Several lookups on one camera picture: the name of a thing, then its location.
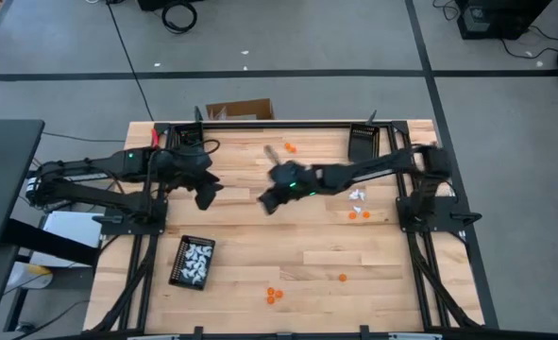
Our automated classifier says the black cable coil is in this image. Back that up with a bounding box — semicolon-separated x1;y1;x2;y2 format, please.
161;0;199;35

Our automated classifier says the left arm cable loop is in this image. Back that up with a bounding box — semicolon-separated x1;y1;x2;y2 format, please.
183;137;222;158

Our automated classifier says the black monitor left edge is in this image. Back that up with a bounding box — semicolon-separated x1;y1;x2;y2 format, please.
0;119;46;251

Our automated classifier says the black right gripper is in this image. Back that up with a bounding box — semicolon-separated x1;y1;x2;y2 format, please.
257;144;318;216

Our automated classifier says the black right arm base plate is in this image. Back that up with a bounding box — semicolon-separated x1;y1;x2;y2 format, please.
396;195;483;234

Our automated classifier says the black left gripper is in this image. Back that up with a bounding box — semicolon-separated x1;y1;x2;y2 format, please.
162;144;225;212

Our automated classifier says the black plastic tray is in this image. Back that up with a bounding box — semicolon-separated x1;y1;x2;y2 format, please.
173;121;205;148
347;123;381;164
167;234;217;292

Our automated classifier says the white box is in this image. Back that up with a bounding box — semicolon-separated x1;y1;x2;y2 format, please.
28;210;106;269

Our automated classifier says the black equipment box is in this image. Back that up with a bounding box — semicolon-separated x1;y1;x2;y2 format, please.
136;0;205;12

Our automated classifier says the black equipment case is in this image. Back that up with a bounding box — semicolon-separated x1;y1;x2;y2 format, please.
454;0;554;42

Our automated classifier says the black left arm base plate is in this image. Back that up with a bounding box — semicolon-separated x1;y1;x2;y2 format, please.
92;197;169;237

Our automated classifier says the black desk leg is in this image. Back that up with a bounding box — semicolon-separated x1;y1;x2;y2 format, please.
3;217;101;268

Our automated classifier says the thin black floor cable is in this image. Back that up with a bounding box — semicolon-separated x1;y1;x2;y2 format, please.
41;130;127;144

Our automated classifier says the brown cardboard box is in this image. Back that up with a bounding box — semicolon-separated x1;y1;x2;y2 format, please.
206;97;276;122

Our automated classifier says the black cable by case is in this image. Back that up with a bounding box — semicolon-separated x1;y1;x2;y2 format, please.
499;24;558;60

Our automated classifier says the white and yellow bag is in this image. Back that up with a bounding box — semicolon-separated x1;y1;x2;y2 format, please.
4;262;55;291

